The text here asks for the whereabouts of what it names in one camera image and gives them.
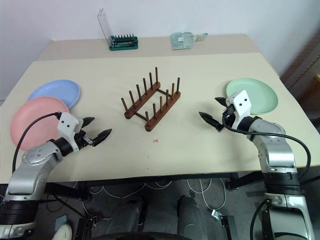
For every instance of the clear green plastic package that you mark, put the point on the clear green plastic package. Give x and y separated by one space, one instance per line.
182 41

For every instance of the black table frame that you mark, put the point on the black table frame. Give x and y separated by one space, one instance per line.
65 188

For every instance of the pink-red plate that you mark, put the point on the pink-red plate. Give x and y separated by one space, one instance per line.
40 107

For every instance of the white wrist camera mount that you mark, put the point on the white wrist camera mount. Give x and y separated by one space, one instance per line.
66 123
241 102

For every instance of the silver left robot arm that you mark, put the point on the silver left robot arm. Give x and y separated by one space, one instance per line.
32 162

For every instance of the white round object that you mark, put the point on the white round object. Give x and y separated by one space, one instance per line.
63 231

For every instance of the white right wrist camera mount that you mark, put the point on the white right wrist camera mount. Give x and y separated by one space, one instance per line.
241 102

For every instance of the blue plate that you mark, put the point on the blue plate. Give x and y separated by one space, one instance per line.
57 90

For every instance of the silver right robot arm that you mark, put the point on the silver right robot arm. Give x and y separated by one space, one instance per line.
275 152

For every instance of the green screwdriver bit set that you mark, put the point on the green screwdriver bit set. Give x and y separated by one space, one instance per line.
123 45

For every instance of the brown wooden furniture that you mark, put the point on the brown wooden furniture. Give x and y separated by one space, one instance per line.
302 65

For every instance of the black metal clamp bracket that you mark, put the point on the black metal clamp bracket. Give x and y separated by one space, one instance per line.
222 220

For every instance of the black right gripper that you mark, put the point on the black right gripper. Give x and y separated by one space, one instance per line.
228 116

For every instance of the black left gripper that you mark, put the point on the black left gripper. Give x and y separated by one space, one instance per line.
83 140

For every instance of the green plate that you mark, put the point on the green plate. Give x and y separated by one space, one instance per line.
260 92

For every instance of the wooden dish rack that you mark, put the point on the wooden dish rack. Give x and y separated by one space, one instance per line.
150 124

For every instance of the dark rounded shape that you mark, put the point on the dark rounded shape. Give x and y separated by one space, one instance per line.
190 215
133 212

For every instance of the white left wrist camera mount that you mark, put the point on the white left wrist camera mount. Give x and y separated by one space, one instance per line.
66 123

